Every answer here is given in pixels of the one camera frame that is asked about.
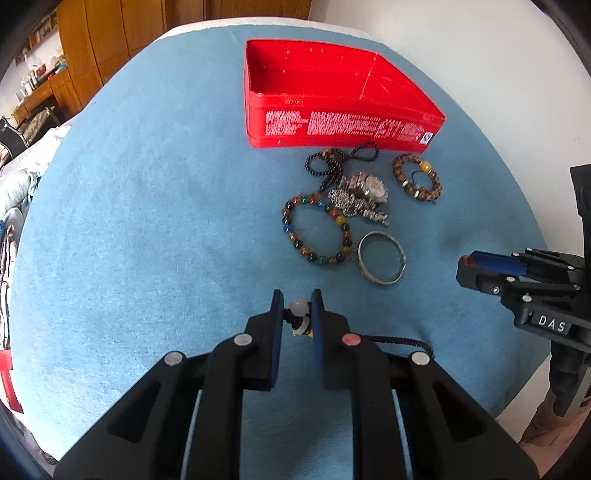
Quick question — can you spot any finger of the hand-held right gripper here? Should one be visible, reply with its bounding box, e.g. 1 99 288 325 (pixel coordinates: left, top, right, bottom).
468 248 591 278
456 257 581 315

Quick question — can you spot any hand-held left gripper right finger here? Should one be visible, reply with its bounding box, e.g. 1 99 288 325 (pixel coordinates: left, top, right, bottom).
310 289 540 480

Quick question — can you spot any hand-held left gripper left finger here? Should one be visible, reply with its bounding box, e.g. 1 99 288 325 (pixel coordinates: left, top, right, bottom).
54 289 284 480

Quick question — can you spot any black cord white bead pendant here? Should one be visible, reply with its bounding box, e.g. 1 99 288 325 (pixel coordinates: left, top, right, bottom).
284 299 434 358

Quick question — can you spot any silver bangle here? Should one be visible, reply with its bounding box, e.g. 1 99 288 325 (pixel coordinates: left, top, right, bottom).
357 232 408 287

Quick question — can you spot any multicolour bead bracelet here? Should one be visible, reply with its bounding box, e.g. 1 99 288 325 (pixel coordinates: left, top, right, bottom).
281 193 354 267

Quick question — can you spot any silver chain bracelet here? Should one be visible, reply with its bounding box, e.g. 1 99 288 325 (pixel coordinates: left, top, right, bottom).
329 187 391 228

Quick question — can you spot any brown bead bracelet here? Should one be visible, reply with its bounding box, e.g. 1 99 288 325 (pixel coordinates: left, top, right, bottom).
392 154 443 204

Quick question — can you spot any silver wristwatch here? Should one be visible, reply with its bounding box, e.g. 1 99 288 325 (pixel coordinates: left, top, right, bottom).
339 172 387 204

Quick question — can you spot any black bead necklace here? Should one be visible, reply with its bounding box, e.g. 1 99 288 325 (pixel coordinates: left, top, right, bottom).
305 142 380 191

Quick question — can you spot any red tin box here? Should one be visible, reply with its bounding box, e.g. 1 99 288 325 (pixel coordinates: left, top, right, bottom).
244 39 447 153

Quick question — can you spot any person's right forearm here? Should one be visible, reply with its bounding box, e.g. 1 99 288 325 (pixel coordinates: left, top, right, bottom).
519 369 573 446

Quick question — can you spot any blue tablecloth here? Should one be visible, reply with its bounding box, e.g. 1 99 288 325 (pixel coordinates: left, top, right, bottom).
9 23 550 462

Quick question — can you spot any white bedding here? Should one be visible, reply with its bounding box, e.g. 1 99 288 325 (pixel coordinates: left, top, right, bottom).
0 124 70 370

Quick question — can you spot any wooden door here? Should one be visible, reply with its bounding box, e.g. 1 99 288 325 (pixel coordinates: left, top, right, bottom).
205 0 312 21

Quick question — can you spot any dark chair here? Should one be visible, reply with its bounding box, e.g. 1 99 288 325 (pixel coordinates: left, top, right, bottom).
0 106 61 160

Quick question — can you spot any wooden desk with clutter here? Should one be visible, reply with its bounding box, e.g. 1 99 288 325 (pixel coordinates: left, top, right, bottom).
11 46 84 125

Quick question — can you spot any wooden wardrobe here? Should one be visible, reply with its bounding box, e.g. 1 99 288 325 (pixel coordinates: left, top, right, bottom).
58 0 208 109

